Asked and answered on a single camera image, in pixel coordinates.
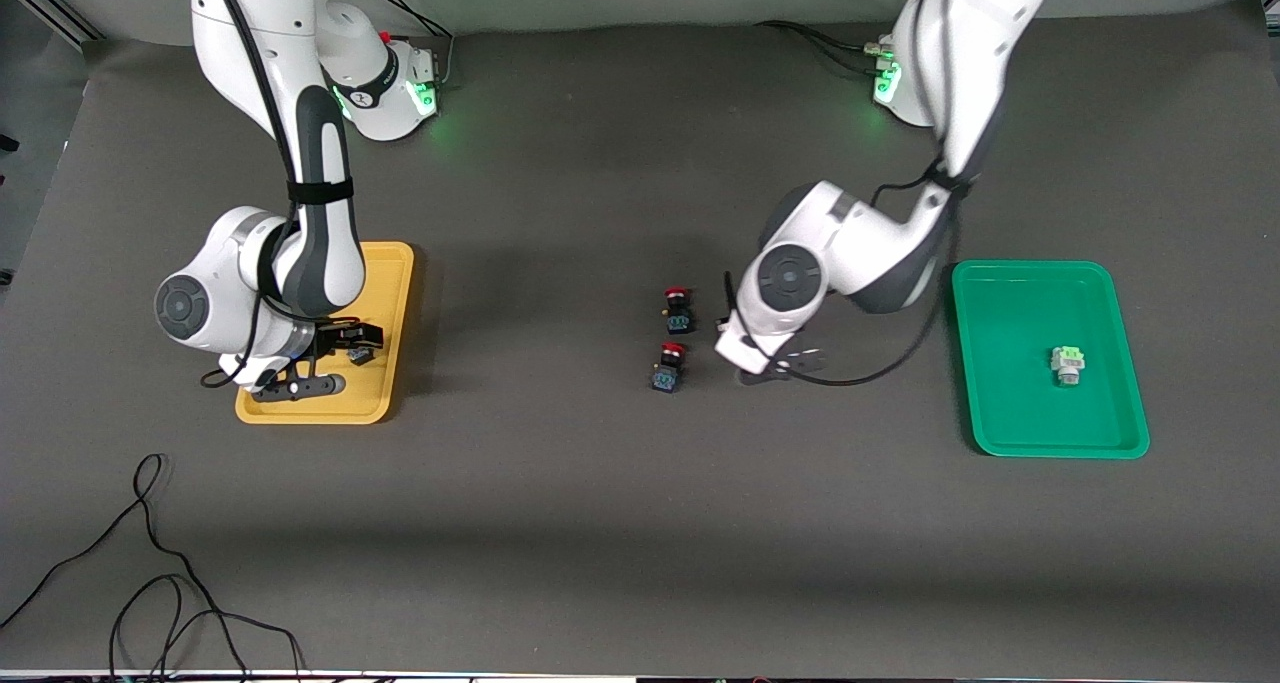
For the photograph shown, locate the dark grey table mat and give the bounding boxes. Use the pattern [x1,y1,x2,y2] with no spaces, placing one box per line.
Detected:
[0,0,1280,677]

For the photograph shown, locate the black left arm base cables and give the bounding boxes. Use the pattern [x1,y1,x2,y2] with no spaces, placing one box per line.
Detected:
[755,18,898,81]

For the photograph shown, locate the black right arm base cables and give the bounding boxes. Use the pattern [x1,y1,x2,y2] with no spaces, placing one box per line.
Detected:
[355,0,457,91]

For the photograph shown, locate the black arm base cables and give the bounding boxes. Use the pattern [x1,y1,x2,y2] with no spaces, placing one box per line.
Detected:
[755,18,898,81]
[355,0,457,91]

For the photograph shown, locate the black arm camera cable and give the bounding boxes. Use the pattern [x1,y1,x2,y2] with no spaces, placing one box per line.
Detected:
[723,0,968,388]
[198,0,363,391]

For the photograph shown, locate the aluminium frame rail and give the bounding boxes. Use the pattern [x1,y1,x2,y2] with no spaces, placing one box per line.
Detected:
[0,0,107,46]

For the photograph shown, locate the green plastic tray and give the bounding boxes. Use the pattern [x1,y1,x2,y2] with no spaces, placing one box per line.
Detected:
[950,260,1151,460]

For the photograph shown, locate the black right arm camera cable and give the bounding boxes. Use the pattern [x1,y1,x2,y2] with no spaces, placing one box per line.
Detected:
[198,0,363,391]

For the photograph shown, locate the yellow plastic tray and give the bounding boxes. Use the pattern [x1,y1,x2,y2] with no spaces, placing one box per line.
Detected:
[235,242,415,425]

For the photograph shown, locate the loose black cable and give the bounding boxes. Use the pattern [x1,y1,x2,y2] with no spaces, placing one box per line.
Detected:
[0,453,306,682]

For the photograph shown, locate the green square push button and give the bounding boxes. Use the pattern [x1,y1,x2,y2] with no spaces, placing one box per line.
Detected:
[1049,343,1089,388]

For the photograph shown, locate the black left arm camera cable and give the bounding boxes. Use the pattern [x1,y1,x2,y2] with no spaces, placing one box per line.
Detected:
[723,0,968,388]

